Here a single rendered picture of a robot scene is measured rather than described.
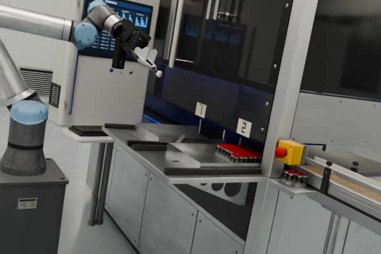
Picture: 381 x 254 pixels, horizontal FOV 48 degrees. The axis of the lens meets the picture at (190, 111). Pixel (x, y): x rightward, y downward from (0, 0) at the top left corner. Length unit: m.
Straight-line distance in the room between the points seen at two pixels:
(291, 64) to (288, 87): 0.08
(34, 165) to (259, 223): 0.83
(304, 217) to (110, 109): 1.14
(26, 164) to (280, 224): 0.95
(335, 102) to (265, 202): 0.47
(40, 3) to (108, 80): 4.60
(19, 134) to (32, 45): 5.31
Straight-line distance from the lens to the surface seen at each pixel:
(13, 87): 1.63
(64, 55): 2.19
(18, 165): 1.52
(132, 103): 2.38
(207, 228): 1.93
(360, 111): 1.84
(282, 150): 1.49
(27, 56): 6.79
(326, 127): 1.72
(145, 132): 1.87
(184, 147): 1.72
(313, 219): 1.84
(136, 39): 1.49
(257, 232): 1.66
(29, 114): 1.49
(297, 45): 1.54
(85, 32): 1.47
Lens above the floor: 1.30
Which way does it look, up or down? 9 degrees down
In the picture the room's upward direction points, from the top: 10 degrees clockwise
